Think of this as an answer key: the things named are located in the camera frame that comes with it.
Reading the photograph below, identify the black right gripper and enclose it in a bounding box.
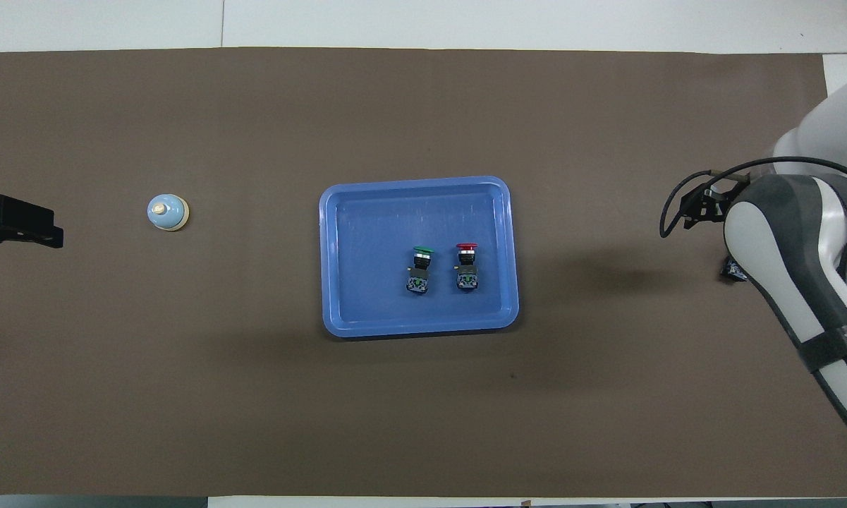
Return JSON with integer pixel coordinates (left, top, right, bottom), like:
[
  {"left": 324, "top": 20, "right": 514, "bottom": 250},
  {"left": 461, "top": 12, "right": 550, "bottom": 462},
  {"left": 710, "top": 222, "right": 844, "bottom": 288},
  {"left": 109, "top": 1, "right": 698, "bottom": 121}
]
[{"left": 685, "top": 176, "right": 748, "bottom": 230}]

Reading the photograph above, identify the light blue desk bell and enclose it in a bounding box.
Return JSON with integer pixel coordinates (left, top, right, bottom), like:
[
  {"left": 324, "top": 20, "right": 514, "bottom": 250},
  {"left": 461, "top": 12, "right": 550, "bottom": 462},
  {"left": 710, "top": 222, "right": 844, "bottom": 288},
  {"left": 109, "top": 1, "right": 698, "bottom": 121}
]
[{"left": 147, "top": 193, "right": 190, "bottom": 232}]

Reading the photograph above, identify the red push button switch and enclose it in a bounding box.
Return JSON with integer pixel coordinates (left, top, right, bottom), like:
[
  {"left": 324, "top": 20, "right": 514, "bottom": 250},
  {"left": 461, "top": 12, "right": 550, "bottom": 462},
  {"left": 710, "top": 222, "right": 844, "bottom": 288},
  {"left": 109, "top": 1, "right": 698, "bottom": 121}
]
[{"left": 456, "top": 243, "right": 479, "bottom": 294}]

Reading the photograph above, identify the green push button switch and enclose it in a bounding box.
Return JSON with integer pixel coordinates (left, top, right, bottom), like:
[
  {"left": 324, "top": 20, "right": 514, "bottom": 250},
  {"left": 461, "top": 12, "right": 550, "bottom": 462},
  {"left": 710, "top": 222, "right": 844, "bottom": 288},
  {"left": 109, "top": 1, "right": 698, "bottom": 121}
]
[{"left": 407, "top": 246, "right": 434, "bottom": 295}]

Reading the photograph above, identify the blue plastic tray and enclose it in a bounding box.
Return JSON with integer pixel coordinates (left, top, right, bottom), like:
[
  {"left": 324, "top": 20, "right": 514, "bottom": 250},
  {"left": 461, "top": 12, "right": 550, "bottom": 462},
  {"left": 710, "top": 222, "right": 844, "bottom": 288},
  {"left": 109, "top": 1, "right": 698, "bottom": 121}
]
[{"left": 319, "top": 176, "right": 520, "bottom": 339}]

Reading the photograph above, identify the brown table mat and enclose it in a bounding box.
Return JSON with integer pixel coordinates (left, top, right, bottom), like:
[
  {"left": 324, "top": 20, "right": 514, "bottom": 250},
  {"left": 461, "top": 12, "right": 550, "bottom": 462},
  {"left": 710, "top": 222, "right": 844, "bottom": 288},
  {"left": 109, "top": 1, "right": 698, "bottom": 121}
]
[{"left": 0, "top": 47, "right": 847, "bottom": 498}]

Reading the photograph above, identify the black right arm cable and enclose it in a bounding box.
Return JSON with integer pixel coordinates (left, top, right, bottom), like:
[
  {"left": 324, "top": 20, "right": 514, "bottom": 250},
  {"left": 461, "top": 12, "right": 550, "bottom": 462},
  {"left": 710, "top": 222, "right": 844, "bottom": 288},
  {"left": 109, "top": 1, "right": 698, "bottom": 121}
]
[{"left": 659, "top": 157, "right": 847, "bottom": 239}]

